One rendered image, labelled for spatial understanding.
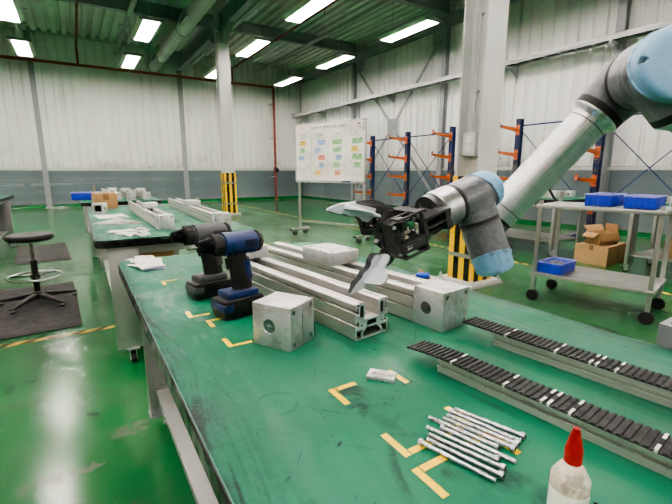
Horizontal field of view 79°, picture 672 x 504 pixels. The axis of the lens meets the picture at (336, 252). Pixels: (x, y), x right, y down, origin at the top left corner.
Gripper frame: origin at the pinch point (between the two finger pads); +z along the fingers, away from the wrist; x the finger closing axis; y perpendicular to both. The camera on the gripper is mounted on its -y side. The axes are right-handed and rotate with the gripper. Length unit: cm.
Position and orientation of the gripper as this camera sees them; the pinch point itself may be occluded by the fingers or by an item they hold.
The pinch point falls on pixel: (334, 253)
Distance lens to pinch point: 67.5
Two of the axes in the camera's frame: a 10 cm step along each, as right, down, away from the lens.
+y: 5.0, 1.9, -8.5
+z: -8.3, 3.8, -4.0
